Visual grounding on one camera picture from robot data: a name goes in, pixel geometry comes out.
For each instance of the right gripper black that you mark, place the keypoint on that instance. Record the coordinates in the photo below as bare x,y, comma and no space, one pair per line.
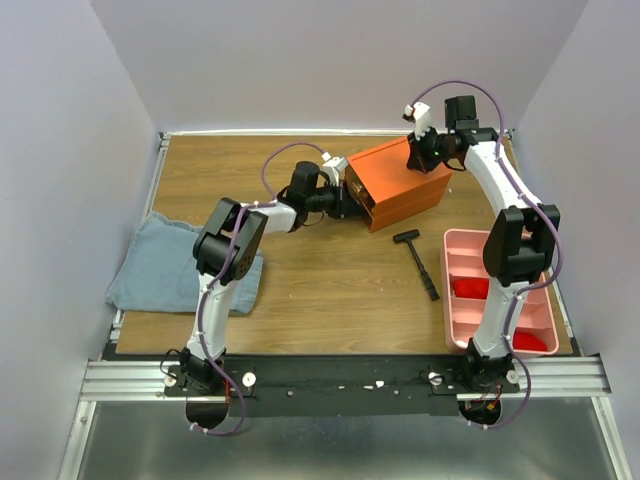
420,156

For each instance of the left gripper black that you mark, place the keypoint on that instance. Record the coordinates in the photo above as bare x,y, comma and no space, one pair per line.
348,207

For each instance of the orange drawer cabinet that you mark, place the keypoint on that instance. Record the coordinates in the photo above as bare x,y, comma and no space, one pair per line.
398,192

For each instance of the clear top drawer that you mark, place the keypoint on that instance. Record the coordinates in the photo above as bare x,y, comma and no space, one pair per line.
364,197

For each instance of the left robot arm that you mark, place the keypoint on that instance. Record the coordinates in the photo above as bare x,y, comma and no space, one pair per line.
227,245

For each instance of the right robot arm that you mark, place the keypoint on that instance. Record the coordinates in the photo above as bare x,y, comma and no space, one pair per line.
522,243

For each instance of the black rubber mallet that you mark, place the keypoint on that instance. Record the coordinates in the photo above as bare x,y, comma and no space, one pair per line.
407,238

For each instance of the red cloth in tray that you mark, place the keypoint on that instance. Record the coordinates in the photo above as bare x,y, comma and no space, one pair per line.
471,288

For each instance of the pink compartment tray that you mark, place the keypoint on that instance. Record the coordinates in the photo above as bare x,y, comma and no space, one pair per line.
461,256

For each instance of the blue denim cloth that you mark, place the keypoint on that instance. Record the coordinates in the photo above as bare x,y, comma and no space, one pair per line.
159,271

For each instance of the red cloth near tray front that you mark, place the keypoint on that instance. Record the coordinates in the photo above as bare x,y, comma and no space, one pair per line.
524,341

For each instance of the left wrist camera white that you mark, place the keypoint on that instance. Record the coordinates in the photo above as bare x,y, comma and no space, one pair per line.
333,167

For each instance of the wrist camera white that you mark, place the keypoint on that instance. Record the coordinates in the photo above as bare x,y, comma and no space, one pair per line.
419,114
333,167

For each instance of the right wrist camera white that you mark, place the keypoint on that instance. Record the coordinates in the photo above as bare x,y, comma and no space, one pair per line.
419,114

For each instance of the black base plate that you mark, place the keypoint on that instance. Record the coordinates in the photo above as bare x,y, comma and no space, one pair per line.
258,386

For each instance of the aluminium rail frame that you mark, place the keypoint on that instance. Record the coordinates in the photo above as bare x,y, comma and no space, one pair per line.
560,425

